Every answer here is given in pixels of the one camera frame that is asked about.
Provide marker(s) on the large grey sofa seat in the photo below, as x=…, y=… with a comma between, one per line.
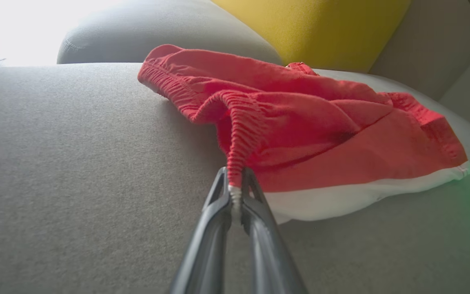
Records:
x=76, y=183

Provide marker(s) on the large yellow backrest cushion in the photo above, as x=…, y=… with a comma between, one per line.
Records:
x=320, y=28

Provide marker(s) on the red and white shorts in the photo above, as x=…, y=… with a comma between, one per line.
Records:
x=308, y=134

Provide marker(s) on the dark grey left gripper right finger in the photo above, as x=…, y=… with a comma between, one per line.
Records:
x=267, y=261

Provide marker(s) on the grey sofa seat cushion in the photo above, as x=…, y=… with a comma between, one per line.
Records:
x=157, y=28

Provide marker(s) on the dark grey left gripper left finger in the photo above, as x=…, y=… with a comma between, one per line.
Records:
x=206, y=253

